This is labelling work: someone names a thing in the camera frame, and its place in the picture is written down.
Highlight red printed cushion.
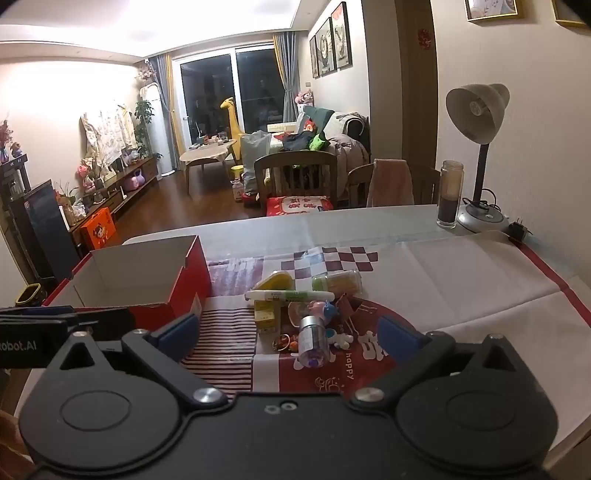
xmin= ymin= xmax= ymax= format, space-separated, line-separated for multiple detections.
xmin=266 ymin=196 xmax=334 ymax=217

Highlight yellow rim trash bin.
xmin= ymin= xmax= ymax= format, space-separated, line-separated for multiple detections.
xmin=14 ymin=283 xmax=46 ymax=308

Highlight clear jar silver lid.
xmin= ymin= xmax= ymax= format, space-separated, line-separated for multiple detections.
xmin=297 ymin=315 xmax=329 ymax=368

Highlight black power plug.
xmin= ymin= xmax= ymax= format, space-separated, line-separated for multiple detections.
xmin=505 ymin=220 xmax=532 ymax=243

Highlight wooden coffee table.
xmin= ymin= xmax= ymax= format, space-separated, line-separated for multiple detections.
xmin=179 ymin=139 xmax=236 ymax=194

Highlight wooden tv console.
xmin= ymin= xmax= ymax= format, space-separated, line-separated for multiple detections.
xmin=69 ymin=157 xmax=157 ymax=246

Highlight white plastic bag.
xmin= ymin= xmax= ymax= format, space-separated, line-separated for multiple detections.
xmin=240 ymin=130 xmax=271 ymax=194

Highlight yellow giraffe toy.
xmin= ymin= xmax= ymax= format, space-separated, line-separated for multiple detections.
xmin=221 ymin=97 xmax=245 ymax=163

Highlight white green glue pen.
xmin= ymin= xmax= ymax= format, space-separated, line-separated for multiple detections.
xmin=245 ymin=290 xmax=335 ymax=302

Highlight grey desk lamp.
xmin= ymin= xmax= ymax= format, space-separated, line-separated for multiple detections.
xmin=446 ymin=83 xmax=510 ymax=233

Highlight red white printed mat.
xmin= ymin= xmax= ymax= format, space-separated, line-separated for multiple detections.
xmin=183 ymin=233 xmax=590 ymax=452

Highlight sofa with clothes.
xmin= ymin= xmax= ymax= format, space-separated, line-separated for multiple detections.
xmin=264 ymin=105 xmax=370 ymax=199

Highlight red dragon keychain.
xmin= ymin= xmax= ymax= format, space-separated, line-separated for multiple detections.
xmin=273 ymin=333 xmax=298 ymax=353

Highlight glass jar dark contents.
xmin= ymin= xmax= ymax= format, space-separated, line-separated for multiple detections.
xmin=437 ymin=160 xmax=464 ymax=229

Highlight yellow correction tape dispenser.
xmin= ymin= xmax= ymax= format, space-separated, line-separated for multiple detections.
xmin=252 ymin=271 xmax=294 ymax=290

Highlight orange gift box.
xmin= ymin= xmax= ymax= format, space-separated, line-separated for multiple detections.
xmin=80 ymin=207 xmax=116 ymax=250

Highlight pink pig toy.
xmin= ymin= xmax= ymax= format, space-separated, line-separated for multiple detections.
xmin=287 ymin=301 xmax=339 ymax=326

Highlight pink towel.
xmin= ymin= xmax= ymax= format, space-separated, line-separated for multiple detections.
xmin=367 ymin=159 xmax=414 ymax=207

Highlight green lid toothpick jar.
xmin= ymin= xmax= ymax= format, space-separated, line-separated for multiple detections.
xmin=311 ymin=270 xmax=363 ymax=297

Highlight red cardboard box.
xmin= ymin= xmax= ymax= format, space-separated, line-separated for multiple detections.
xmin=44 ymin=236 xmax=211 ymax=330

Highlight wooden chair with cushion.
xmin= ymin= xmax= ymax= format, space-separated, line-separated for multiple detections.
xmin=254 ymin=150 xmax=338 ymax=217

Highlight framed wall pictures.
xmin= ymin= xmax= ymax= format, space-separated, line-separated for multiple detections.
xmin=308 ymin=1 xmax=353 ymax=79

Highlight yellow small box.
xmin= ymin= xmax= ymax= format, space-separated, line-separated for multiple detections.
xmin=253 ymin=300 xmax=280 ymax=334

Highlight black speaker cabinet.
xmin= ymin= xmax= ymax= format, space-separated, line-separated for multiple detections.
xmin=9 ymin=180 xmax=79 ymax=283

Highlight wooden chair with towel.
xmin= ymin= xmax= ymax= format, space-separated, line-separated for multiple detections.
xmin=346 ymin=159 xmax=440 ymax=208

